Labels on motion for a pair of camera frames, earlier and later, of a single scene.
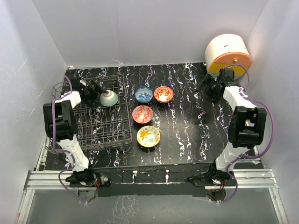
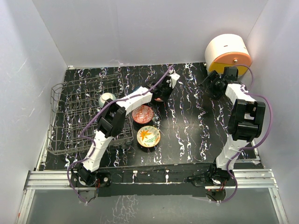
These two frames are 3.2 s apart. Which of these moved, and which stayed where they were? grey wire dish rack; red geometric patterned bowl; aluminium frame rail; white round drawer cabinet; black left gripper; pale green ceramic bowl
Moved: pale green ceramic bowl; black left gripper
Stayed: grey wire dish rack; aluminium frame rail; red geometric patterned bowl; white round drawer cabinet
